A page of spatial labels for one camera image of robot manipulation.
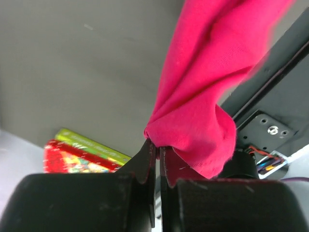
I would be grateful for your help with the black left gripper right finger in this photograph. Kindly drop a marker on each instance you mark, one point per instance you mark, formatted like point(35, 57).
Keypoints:
point(191, 203)

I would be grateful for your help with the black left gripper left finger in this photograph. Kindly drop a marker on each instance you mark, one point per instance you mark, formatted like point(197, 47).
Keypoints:
point(105, 202)

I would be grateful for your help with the magenta t shirt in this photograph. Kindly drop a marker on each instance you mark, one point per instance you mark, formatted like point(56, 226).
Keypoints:
point(217, 44)

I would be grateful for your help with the red and green book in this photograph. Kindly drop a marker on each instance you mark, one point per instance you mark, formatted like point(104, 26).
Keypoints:
point(70, 153)

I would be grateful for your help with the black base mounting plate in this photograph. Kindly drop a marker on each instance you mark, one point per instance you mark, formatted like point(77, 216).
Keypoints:
point(271, 110)

